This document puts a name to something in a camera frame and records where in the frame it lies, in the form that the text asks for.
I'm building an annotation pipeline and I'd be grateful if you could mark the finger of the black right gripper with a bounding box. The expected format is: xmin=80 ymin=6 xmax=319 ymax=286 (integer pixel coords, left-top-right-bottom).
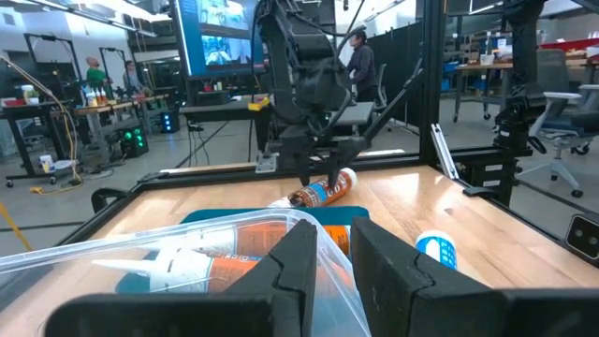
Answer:
xmin=292 ymin=155 xmax=314 ymax=188
xmin=326 ymin=148 xmax=360 ymax=189

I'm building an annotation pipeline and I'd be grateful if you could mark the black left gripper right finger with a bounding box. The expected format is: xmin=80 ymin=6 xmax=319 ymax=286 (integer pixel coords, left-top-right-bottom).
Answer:
xmin=350 ymin=216 xmax=599 ymax=337

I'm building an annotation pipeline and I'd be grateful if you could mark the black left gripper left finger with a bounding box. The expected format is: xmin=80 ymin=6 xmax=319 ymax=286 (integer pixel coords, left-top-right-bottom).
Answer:
xmin=44 ymin=218 xmax=320 ymax=337

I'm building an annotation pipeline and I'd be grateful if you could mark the orange sealant tube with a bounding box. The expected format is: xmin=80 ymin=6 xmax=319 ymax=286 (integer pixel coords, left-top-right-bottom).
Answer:
xmin=91 ymin=247 xmax=264 ymax=294
xmin=186 ymin=222 xmax=352 ymax=257
xmin=267 ymin=167 xmax=358 ymax=210

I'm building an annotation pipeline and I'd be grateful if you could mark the blue silicone tube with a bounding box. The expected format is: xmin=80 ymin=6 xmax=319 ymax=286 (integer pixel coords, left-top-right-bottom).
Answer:
xmin=415 ymin=229 xmax=459 ymax=271

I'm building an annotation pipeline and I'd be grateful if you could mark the clear plastic bin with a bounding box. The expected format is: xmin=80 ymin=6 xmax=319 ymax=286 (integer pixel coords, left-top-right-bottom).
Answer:
xmin=0 ymin=208 xmax=372 ymax=337

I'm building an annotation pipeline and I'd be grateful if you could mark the blue plastic tray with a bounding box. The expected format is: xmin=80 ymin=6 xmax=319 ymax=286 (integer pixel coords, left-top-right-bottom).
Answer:
xmin=180 ymin=205 xmax=371 ymax=227

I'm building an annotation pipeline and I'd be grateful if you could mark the person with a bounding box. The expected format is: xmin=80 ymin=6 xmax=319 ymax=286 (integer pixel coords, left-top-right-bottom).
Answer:
xmin=346 ymin=29 xmax=378 ymax=103
xmin=122 ymin=59 xmax=145 ymax=94
xmin=85 ymin=55 xmax=110 ymax=94

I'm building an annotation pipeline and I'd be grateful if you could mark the black desk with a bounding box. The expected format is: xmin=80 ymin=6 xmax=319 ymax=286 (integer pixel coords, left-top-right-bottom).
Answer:
xmin=180 ymin=95 xmax=375 ymax=168

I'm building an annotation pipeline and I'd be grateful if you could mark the black table clamp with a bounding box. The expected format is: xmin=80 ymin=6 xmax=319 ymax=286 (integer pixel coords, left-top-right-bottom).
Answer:
xmin=461 ymin=185 xmax=498 ymax=198
xmin=90 ymin=186 xmax=130 ymax=214

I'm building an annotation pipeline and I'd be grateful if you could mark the large display screen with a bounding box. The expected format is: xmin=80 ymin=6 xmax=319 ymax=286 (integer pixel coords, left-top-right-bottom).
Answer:
xmin=170 ymin=0 xmax=267 ymax=81

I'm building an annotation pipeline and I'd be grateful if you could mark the computer tower with green lights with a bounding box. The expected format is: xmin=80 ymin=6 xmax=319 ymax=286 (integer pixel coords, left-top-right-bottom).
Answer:
xmin=116 ymin=122 xmax=151 ymax=159

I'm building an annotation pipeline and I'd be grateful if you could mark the wooden workbench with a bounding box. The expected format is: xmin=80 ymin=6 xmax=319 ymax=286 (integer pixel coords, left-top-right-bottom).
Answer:
xmin=0 ymin=92 xmax=170 ymax=188
xmin=451 ymin=39 xmax=599 ymax=124

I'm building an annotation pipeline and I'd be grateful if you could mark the grey office chair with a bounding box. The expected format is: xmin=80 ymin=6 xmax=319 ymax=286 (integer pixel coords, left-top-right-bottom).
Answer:
xmin=517 ymin=49 xmax=599 ymax=198

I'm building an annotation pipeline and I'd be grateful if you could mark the black partition wall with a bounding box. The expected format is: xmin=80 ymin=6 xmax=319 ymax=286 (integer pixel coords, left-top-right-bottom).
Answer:
xmin=367 ymin=21 xmax=425 ymax=128

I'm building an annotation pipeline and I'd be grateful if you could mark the silver metal bracket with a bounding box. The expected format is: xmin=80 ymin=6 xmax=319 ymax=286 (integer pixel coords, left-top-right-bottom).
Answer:
xmin=430 ymin=123 xmax=460 ymax=182

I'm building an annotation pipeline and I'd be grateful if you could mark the black aluminium table frame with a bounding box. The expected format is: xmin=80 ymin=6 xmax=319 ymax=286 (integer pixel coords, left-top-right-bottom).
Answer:
xmin=55 ymin=0 xmax=599 ymax=244

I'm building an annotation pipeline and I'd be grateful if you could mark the black table-level camera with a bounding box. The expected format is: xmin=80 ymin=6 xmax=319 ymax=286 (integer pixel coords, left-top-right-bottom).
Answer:
xmin=563 ymin=212 xmax=599 ymax=264

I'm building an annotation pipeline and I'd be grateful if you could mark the yellow extension cable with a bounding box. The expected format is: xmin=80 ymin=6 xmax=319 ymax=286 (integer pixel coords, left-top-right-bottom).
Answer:
xmin=0 ymin=54 xmax=86 ymax=196

